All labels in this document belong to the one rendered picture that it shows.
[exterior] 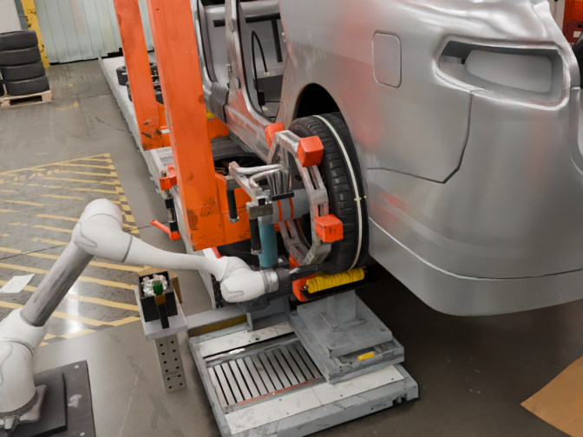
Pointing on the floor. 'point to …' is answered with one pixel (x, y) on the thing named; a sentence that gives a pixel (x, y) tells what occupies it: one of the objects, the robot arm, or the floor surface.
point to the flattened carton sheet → (561, 401)
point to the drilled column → (170, 362)
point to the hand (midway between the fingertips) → (324, 266)
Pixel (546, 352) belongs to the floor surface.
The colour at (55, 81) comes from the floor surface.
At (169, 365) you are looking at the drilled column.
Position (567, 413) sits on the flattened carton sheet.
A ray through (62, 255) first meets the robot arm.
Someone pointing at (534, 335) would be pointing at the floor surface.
